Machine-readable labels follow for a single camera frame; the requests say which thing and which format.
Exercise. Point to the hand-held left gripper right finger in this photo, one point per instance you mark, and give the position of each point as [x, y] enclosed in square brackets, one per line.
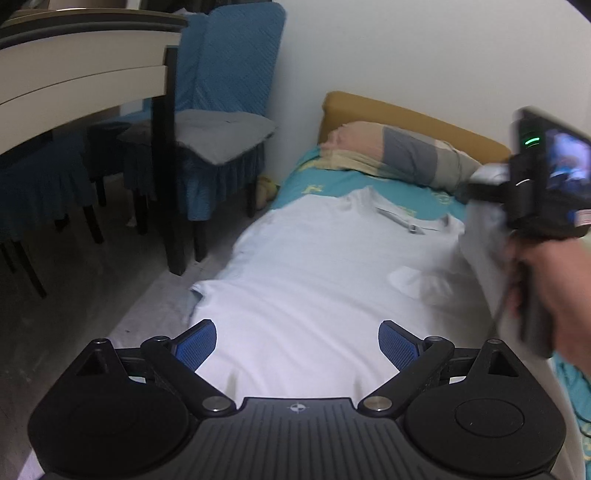
[395, 345]

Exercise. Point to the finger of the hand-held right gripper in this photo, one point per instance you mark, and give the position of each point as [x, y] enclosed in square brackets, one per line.
[485, 191]

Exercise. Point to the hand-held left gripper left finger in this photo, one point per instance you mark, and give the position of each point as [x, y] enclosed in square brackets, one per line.
[199, 345]

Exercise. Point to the white polo shirt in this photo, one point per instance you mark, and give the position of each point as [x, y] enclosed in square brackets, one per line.
[323, 286]

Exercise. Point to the person's right hand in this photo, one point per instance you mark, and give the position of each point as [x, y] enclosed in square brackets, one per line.
[561, 286]

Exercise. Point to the striped pillow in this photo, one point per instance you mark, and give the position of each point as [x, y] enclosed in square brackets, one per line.
[397, 150]

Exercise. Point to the mustard bed headboard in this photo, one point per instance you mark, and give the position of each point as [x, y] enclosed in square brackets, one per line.
[415, 117]

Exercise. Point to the yellow plush toy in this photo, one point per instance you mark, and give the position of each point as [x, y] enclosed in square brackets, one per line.
[266, 188]

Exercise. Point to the grey seat cushion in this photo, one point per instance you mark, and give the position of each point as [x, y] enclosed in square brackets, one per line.
[207, 134]

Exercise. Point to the chair with blue cover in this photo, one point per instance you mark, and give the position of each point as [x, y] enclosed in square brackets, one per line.
[37, 184]
[221, 87]

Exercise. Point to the white dining table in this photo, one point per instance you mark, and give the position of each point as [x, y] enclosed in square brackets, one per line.
[83, 74]

